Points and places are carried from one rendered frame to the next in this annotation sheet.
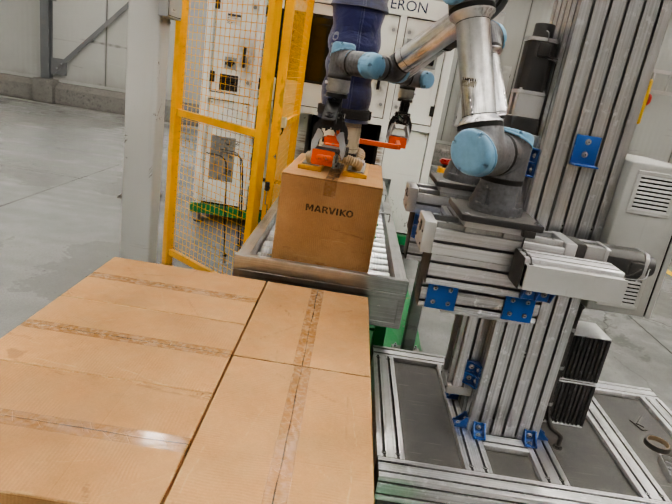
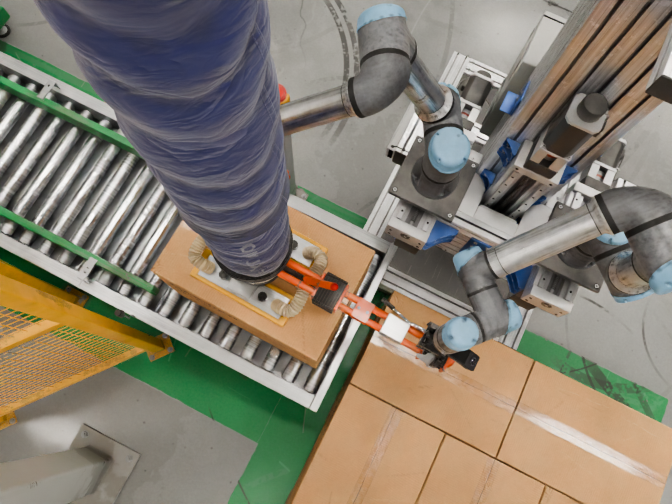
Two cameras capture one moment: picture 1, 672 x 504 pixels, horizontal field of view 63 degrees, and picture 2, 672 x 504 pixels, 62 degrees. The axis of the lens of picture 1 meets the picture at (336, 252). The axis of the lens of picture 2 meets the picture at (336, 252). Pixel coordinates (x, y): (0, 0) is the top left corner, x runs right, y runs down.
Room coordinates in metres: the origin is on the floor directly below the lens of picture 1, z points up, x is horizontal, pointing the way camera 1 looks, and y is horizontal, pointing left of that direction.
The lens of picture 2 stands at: (2.06, 0.37, 2.70)
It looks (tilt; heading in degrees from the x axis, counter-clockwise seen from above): 75 degrees down; 289
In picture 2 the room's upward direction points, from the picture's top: 9 degrees clockwise
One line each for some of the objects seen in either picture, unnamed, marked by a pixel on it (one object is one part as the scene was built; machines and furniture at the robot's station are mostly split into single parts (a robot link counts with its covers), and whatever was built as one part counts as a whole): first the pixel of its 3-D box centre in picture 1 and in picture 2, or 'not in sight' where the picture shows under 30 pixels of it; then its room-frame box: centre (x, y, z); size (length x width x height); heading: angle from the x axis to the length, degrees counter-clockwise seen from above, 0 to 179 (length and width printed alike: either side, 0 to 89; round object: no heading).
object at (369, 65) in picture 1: (368, 65); (492, 313); (1.77, -0.01, 1.38); 0.11 x 0.11 x 0.08; 47
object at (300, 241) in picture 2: (357, 166); (274, 235); (2.40, -0.03, 0.97); 0.34 x 0.10 x 0.05; 178
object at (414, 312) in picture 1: (424, 265); (284, 159); (2.62, -0.45, 0.50); 0.07 x 0.07 x 1.00; 0
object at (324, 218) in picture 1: (330, 212); (269, 274); (2.40, 0.05, 0.75); 0.60 x 0.40 x 0.40; 179
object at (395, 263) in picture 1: (385, 229); (140, 133); (3.22, -0.28, 0.50); 2.31 x 0.05 x 0.19; 0
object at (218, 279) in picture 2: (314, 158); (243, 286); (2.41, 0.16, 0.97); 0.34 x 0.10 x 0.05; 178
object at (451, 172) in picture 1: (466, 167); (437, 171); (2.03, -0.42, 1.09); 0.15 x 0.15 x 0.10
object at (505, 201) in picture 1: (498, 193); (585, 241); (1.54, -0.43, 1.09); 0.15 x 0.15 x 0.10
